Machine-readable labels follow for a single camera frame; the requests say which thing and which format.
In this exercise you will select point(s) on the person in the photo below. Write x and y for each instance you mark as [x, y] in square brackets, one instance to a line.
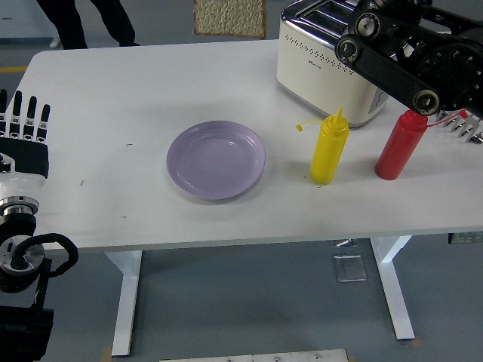
[71, 26]

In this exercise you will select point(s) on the clear floor plate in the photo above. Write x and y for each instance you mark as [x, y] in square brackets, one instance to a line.
[350, 268]

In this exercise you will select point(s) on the white table leg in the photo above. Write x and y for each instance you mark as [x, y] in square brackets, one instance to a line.
[394, 286]
[126, 301]

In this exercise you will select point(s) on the white cabinet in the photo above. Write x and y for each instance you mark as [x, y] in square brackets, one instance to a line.
[19, 19]

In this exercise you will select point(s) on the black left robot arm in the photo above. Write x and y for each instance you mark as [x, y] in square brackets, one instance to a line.
[22, 258]

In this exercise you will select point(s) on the metal toast rack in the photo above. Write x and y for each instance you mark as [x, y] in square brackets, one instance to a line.
[462, 128]

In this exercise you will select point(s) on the yellow squeeze bottle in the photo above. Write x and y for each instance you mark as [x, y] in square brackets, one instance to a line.
[327, 154]

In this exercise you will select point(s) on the cream and chrome toaster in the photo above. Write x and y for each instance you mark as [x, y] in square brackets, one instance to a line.
[313, 75]

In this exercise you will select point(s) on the table control panel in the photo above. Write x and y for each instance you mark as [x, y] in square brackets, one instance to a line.
[466, 238]

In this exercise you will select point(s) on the bread slice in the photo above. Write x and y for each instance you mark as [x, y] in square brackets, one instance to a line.
[230, 17]

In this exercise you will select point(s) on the red squeeze bottle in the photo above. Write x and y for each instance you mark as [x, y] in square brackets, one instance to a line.
[400, 151]

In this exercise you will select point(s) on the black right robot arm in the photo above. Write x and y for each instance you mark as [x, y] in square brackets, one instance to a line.
[388, 79]

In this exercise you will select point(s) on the small clear floor bracket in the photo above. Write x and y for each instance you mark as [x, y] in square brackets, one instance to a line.
[345, 243]

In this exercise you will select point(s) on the purple plate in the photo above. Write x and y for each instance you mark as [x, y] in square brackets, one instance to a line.
[217, 160]

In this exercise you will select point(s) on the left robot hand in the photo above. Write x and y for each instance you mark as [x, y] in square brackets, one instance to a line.
[22, 158]

